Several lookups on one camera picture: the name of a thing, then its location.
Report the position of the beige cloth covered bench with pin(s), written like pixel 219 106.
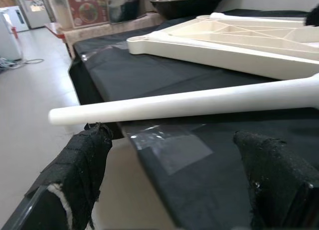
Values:
pixel 99 33

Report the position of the white plastic table leg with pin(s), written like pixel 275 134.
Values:
pixel 174 103

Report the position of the white household appliance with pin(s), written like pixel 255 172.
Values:
pixel 10 33

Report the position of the black tablecloth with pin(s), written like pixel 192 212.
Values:
pixel 149 73

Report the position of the storage box with orange lid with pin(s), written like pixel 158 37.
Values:
pixel 87 11

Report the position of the black wok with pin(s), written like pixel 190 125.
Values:
pixel 189 6

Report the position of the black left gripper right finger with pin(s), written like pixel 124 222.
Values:
pixel 274 185

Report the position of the clear tape patch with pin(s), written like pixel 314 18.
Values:
pixel 179 152

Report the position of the clear tape strip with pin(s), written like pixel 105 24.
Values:
pixel 104 50

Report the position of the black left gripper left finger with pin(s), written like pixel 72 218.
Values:
pixel 82 165

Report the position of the white plastic table top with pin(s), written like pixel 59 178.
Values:
pixel 224 55

